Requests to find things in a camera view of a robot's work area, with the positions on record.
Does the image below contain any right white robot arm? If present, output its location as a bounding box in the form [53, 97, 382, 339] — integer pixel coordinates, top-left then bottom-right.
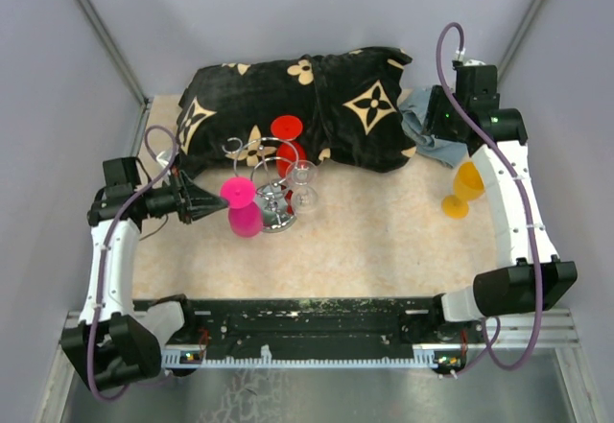
[423, 60, 578, 342]

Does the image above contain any red plastic wine glass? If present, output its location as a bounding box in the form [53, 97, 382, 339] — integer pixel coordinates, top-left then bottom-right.
[271, 115, 306, 177]

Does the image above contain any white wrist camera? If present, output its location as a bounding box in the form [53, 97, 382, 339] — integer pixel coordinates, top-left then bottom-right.
[154, 149, 177, 172]
[452, 59, 486, 69]

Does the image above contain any black patterned plush blanket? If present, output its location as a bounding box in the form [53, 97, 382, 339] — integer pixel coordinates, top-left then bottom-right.
[177, 47, 416, 177]

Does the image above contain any clear wine glass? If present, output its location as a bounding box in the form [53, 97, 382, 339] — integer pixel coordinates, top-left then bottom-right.
[286, 160, 319, 215]

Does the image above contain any blue denim cloth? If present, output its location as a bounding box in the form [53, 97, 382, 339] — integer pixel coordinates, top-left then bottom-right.
[398, 86, 467, 169]

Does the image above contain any pink plastic wine glass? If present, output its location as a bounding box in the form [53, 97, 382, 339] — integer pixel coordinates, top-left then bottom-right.
[221, 176, 264, 238]

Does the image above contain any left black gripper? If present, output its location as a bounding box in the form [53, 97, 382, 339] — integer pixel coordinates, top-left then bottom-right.
[135, 168, 229, 224]

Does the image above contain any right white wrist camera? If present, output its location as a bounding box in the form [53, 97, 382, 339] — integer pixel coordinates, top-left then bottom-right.
[452, 59, 486, 69]

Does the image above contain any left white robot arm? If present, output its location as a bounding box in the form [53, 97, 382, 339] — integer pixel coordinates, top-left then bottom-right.
[60, 156, 228, 400]

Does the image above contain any yellow plastic wine glass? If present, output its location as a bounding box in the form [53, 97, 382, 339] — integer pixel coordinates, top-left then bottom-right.
[441, 161, 485, 220]

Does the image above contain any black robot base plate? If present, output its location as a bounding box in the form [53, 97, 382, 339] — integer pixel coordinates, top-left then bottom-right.
[133, 295, 485, 362]

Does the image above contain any chrome wine glass rack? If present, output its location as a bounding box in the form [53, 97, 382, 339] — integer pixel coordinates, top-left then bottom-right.
[222, 135, 296, 233]

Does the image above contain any grey slotted cable duct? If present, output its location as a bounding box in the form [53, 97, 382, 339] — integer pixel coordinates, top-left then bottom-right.
[161, 344, 467, 374]

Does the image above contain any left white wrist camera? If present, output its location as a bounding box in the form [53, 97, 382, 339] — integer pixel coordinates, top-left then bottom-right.
[154, 149, 177, 172]

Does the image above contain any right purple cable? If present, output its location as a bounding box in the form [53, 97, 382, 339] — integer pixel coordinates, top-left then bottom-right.
[435, 21, 545, 371]

